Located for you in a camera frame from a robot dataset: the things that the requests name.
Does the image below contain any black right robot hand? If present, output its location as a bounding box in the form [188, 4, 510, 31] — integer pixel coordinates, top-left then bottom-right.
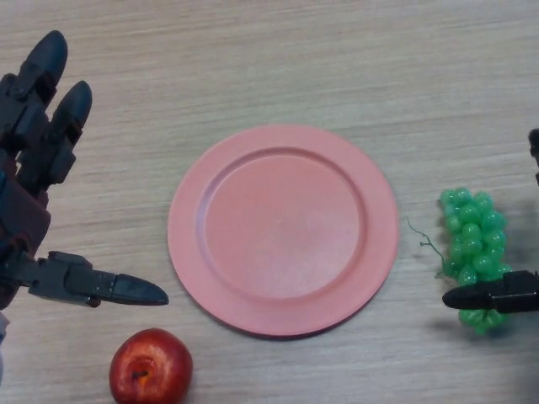
[441, 128, 539, 315]

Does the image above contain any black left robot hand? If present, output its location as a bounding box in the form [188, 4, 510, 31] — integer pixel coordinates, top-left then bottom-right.
[0, 29, 170, 311]

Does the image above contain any green grape bunch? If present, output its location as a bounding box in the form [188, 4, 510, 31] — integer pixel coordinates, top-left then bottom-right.
[406, 187, 514, 337]

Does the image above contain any pink round plate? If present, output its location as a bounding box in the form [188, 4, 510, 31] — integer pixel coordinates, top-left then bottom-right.
[167, 123, 400, 341]

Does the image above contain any red apple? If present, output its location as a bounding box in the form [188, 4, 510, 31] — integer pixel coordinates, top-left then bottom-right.
[109, 327, 195, 404]

